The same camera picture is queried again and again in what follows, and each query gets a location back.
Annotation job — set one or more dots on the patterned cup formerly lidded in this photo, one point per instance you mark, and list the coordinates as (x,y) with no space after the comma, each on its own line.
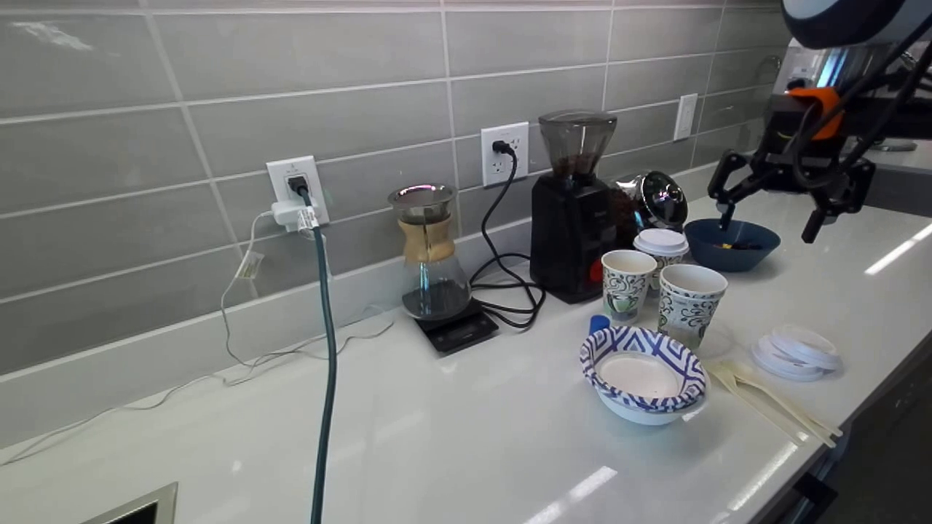
(626,277)

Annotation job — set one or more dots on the open patterned paper cup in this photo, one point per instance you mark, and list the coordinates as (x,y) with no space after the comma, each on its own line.
(689,298)

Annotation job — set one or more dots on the black coffee scale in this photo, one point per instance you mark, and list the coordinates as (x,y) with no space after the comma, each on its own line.
(462,330)

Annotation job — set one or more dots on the right wall outlet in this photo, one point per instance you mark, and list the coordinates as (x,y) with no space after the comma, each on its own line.
(686,116)

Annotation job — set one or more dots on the wall outlet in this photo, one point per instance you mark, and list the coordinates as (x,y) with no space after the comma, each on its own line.
(686,116)
(505,152)
(298,197)

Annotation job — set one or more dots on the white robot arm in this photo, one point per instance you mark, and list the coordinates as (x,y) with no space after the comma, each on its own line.
(882,66)

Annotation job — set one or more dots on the white lid on counter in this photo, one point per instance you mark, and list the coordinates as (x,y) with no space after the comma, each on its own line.
(782,369)

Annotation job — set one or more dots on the dark blue bowl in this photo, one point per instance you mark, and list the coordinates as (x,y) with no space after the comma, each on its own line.
(732,248)

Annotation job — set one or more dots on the rear lidded paper cup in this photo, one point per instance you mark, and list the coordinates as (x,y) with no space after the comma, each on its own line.
(663,247)

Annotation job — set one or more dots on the glass pour-over carafe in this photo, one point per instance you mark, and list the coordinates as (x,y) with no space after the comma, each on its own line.
(435,277)

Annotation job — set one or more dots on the black coffee grinder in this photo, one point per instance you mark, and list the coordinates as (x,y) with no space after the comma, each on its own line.
(571,207)

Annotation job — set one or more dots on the blue white patterned bowl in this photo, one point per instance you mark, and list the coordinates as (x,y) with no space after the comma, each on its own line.
(641,375)

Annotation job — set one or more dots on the chrome round appliance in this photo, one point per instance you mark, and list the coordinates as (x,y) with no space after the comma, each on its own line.
(655,202)

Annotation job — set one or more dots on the left wall outlet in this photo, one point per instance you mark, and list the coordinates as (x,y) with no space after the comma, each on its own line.
(298,197)

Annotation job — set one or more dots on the white plastic cup lid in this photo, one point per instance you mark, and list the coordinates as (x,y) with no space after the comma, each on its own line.
(801,347)

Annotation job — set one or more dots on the middle wall outlet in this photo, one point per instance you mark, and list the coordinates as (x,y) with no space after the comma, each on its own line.
(505,152)

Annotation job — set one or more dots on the blue bottle cap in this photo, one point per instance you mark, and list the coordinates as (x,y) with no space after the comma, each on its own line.
(597,324)

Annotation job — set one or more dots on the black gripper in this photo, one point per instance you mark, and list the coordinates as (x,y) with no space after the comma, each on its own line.
(801,149)

